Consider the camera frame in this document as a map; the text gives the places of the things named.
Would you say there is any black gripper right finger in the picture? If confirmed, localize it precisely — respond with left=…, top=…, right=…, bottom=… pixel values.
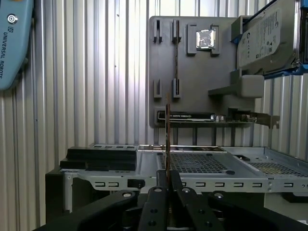
left=169, top=170, right=308, bottom=231

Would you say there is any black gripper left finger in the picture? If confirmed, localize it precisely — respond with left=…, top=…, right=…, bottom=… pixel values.
left=33, top=169, right=169, bottom=231

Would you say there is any blue RAM stick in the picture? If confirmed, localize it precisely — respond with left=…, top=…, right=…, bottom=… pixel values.
left=173, top=20, right=180, bottom=97
left=165, top=92, right=172, bottom=183

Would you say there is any black open PC case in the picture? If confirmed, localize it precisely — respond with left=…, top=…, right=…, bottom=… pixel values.
left=45, top=143, right=308, bottom=218

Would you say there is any grey parts rack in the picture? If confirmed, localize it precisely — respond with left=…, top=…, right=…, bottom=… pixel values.
left=148, top=15, right=265, bottom=128

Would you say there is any silver CPU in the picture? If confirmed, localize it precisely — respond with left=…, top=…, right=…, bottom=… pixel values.
left=196, top=30, right=216, bottom=51

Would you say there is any hard disk in blue carrier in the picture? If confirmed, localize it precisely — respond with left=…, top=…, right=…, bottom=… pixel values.
left=230, top=0, right=308, bottom=77

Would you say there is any graphics card with metal bracket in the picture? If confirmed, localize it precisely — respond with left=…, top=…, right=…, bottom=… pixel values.
left=155, top=109, right=281, bottom=129

